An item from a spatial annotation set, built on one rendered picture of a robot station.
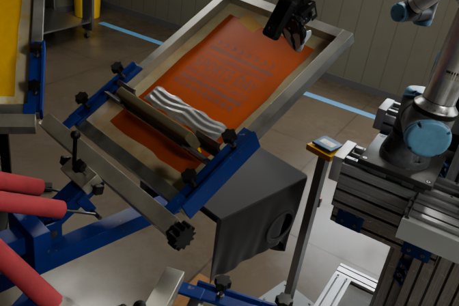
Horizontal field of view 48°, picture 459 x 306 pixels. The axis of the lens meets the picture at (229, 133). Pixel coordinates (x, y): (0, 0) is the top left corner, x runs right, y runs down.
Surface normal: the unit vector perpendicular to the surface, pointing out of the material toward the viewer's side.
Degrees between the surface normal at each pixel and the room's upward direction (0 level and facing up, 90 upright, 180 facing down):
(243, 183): 0
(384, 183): 90
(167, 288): 0
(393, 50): 90
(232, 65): 32
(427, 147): 98
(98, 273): 0
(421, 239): 90
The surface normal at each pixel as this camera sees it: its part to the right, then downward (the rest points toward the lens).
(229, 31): -0.26, -0.61
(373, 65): -0.51, 0.34
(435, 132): -0.25, 0.54
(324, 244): 0.13, -0.87
